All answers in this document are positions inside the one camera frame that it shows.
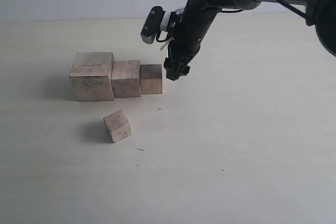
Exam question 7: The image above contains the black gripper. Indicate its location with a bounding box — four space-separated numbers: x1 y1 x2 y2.
164 0 235 81

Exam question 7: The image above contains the third largest wooden cube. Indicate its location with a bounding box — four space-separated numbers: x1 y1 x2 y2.
140 64 162 94

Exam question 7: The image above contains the second largest wooden cube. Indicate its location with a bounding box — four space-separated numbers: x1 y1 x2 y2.
111 60 141 98

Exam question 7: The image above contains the smallest wooden cube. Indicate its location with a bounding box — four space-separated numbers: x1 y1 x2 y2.
103 110 132 143

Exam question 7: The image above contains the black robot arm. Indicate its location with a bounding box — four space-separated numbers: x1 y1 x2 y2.
164 0 335 81

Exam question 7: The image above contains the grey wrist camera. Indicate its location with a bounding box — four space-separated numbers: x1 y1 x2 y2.
140 6 165 45

